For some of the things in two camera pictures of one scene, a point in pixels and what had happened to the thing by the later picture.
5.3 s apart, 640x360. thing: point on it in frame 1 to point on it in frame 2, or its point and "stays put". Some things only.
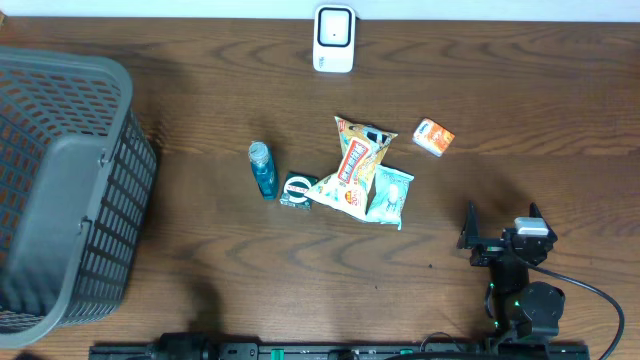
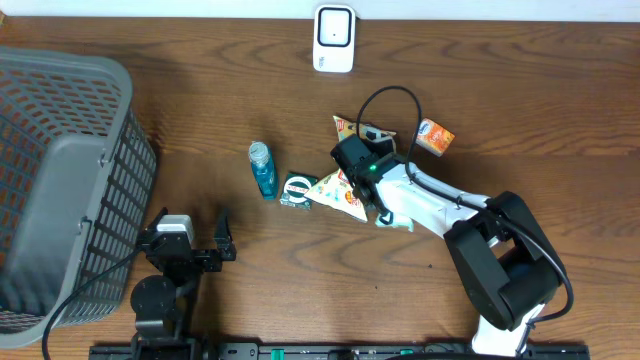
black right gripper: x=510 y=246 to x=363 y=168
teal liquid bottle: x=264 y=168 stays put
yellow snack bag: x=349 y=189 stays put
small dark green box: x=294 y=190 stays put
